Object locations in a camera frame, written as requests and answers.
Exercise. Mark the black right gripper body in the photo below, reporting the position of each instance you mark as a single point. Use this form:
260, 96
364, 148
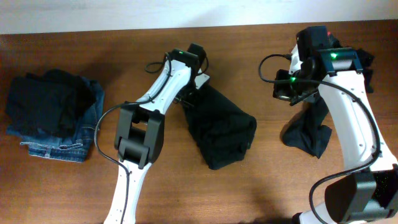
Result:
293, 92

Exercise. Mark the black trousers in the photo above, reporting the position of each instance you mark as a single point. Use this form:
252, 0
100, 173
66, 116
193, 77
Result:
222, 131

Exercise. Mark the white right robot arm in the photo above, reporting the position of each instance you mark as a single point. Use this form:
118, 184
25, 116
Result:
367, 188

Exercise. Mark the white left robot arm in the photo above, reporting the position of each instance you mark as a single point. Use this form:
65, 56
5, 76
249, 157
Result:
140, 130

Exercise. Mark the crumpled black clothes pile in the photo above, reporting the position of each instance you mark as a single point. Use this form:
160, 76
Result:
306, 131

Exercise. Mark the folded blue jeans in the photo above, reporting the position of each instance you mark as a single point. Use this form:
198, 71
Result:
73, 148

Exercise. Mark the folded black garment stack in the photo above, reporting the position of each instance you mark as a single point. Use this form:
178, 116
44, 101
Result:
50, 104

